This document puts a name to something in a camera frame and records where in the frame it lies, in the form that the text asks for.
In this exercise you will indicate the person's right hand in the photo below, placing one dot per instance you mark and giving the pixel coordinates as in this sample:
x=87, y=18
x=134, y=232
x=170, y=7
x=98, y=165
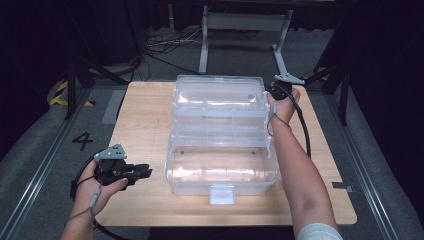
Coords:
x=285, y=110

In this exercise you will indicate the clear plastic storage box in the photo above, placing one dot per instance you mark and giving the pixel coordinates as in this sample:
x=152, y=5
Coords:
x=220, y=166

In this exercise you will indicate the black tripod stand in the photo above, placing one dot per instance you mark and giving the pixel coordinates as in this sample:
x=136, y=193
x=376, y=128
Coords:
x=71, y=86
x=343, y=90

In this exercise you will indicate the white sleeve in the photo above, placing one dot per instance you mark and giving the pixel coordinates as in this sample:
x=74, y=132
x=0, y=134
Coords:
x=318, y=232

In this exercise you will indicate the person's left hand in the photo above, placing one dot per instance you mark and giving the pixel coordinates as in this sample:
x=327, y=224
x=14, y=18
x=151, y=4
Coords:
x=86, y=193

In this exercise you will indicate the grey metal stand frame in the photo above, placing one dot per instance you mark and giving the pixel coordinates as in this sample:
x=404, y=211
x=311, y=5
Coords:
x=245, y=21

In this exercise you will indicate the yellow black floor tape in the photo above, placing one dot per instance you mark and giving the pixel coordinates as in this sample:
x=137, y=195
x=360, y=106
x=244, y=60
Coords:
x=58, y=98

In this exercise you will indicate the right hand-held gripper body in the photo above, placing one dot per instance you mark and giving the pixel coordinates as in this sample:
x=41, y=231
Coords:
x=281, y=88

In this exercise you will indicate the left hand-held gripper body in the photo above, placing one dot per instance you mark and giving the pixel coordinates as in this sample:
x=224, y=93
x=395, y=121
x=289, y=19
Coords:
x=110, y=170

